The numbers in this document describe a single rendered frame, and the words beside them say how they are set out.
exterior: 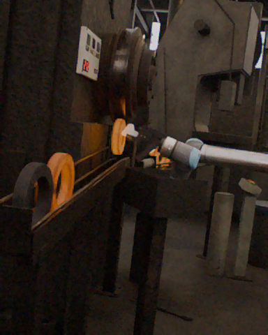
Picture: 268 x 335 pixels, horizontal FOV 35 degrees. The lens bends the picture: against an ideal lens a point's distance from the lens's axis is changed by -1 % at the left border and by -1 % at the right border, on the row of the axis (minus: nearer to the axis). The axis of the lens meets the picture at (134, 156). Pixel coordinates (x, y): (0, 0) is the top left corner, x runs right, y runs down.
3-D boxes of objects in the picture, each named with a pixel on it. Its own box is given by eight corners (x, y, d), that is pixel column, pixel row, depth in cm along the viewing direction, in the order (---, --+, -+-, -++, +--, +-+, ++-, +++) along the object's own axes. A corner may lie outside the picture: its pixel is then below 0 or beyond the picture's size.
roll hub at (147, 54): (135, 105, 197) (142, 42, 195) (142, 107, 225) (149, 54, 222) (146, 106, 196) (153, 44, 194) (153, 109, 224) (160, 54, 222)
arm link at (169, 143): (169, 158, 195) (167, 159, 185) (159, 153, 195) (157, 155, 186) (176, 139, 194) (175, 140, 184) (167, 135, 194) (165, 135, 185)
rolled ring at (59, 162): (59, 229, 126) (49, 227, 126) (77, 181, 138) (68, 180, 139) (47, 190, 112) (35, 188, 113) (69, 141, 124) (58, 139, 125)
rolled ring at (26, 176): (55, 158, 114) (43, 155, 114) (25, 172, 96) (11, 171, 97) (51, 223, 118) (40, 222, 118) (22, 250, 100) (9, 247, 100)
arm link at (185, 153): (192, 175, 190) (198, 162, 182) (166, 164, 191) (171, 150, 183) (198, 160, 195) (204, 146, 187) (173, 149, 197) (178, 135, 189)
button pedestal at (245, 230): (227, 279, 265) (241, 181, 260) (225, 267, 288) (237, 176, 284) (252, 283, 262) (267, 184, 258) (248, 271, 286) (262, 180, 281)
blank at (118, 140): (112, 120, 185) (120, 121, 184) (120, 117, 200) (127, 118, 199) (109, 155, 187) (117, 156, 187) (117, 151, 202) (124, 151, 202)
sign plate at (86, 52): (75, 72, 167) (81, 26, 165) (92, 80, 192) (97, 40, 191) (82, 72, 166) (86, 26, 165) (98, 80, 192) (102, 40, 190)
